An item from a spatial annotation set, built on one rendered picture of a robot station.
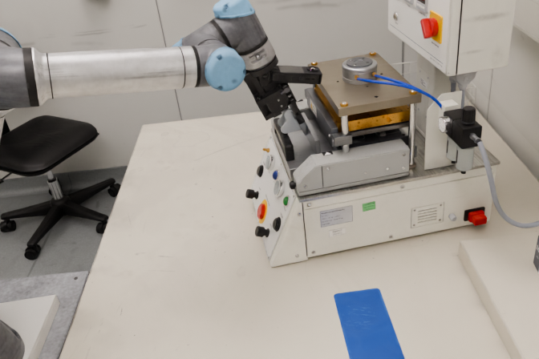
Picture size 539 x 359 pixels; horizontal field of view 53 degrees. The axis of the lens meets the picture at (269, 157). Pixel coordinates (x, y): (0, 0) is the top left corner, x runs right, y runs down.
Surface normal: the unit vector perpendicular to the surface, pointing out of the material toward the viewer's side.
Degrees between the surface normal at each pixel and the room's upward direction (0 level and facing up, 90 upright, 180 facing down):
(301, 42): 90
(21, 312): 4
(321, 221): 90
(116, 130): 90
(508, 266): 0
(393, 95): 0
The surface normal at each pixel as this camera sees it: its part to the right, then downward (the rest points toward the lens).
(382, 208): 0.18, 0.49
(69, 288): -0.11, -0.85
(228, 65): 0.39, 0.40
